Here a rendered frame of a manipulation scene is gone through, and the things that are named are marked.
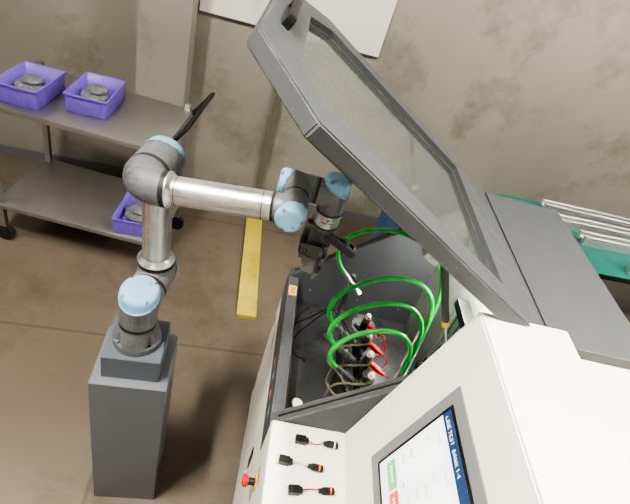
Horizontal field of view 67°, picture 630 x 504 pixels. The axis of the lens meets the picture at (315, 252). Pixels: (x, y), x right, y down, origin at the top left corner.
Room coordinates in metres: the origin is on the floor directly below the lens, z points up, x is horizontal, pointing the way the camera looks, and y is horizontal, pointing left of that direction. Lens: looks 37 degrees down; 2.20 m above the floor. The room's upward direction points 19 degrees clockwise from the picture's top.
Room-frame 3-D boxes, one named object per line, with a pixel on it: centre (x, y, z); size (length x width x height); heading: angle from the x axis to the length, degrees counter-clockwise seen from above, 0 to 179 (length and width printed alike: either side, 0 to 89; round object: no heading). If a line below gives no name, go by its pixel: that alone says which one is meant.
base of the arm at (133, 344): (0.97, 0.46, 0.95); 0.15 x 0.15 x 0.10
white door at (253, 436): (1.14, 0.01, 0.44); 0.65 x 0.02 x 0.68; 9
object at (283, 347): (1.14, 0.00, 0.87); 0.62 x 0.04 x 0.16; 9
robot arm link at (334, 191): (1.14, 0.00, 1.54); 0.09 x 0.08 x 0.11; 95
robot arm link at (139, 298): (0.97, 0.46, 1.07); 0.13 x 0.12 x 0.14; 5
